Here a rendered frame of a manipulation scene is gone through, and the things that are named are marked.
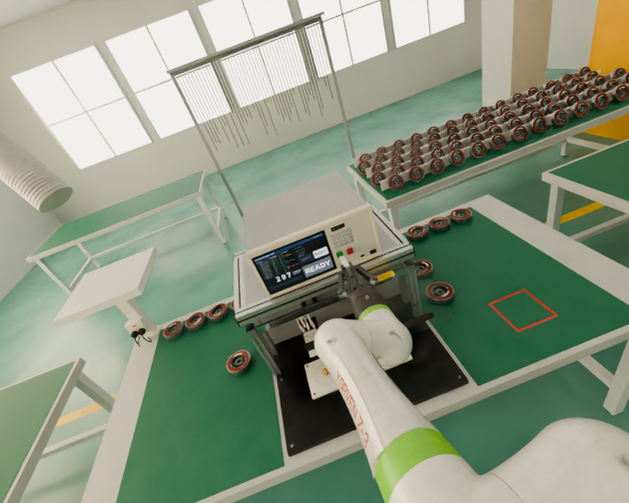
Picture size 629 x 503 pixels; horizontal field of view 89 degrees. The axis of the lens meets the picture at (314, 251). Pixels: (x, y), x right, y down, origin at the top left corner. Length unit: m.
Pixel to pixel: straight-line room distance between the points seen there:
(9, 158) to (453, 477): 1.83
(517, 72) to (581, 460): 4.45
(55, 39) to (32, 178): 6.00
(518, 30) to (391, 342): 4.18
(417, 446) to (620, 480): 0.19
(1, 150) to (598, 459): 1.96
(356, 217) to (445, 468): 0.77
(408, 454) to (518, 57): 4.47
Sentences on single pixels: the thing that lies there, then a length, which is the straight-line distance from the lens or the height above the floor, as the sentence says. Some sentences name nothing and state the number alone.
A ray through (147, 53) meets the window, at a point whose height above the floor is 2.34.
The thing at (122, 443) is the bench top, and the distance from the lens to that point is 1.69.
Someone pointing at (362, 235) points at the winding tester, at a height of 1.22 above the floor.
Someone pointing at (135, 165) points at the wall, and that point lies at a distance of 7.72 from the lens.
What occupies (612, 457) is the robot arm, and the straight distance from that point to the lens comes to 0.48.
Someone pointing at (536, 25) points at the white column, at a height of 1.14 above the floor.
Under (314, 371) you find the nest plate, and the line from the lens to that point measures 1.33.
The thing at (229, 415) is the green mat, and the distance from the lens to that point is 1.43.
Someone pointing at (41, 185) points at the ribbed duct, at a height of 1.65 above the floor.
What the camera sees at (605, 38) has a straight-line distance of 4.56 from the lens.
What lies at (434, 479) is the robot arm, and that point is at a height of 1.39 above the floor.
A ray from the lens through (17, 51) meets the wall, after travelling 7.95.
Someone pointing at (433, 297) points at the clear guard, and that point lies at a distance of 1.06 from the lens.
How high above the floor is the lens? 1.83
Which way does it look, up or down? 33 degrees down
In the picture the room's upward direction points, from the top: 21 degrees counter-clockwise
